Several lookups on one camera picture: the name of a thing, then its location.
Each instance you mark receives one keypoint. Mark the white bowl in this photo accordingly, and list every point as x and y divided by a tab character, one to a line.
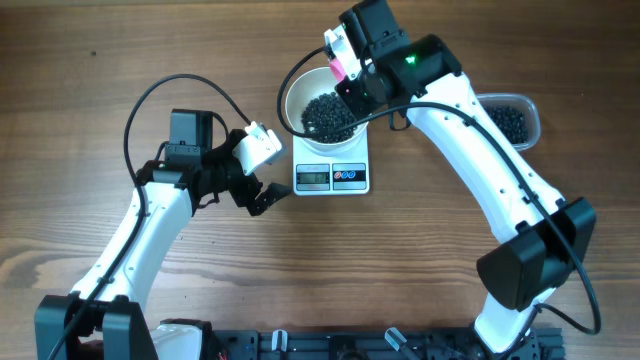
308	86

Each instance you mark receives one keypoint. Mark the white digital kitchen scale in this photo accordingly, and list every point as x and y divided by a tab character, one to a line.
321	169

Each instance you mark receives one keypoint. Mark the pink scoop blue handle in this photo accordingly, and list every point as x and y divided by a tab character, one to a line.
337	69

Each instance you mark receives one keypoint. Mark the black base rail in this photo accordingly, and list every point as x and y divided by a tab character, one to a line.
434	344

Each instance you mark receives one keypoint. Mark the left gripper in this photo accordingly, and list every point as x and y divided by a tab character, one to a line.
250	188

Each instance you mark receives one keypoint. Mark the black beans in bowl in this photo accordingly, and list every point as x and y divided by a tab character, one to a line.
325	113

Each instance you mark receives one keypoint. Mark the clear plastic container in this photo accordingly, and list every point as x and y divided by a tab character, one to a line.
523	104

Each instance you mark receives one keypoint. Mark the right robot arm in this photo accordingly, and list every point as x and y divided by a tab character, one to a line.
542	238

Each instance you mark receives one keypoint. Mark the black beans in container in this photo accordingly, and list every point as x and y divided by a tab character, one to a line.
510	121

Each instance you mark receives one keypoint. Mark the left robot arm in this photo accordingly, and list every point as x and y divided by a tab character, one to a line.
102	316

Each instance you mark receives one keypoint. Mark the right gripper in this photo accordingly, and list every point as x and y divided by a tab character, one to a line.
358	105

